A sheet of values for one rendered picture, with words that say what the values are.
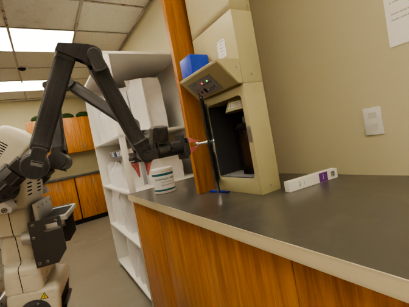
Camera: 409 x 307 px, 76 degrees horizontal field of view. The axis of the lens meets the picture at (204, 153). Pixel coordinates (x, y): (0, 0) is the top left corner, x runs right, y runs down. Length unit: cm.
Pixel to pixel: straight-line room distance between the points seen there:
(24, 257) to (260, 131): 101
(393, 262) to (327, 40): 103
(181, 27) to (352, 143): 101
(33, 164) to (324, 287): 84
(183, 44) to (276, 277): 115
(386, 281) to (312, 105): 101
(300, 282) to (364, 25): 100
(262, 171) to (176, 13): 91
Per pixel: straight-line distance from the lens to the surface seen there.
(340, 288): 68
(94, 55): 92
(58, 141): 138
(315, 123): 143
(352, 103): 133
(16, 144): 111
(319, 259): 63
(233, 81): 111
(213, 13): 130
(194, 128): 137
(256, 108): 114
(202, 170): 138
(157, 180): 160
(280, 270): 78
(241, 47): 117
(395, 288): 57
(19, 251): 119
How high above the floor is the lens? 121
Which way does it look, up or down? 3 degrees down
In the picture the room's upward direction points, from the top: 11 degrees counter-clockwise
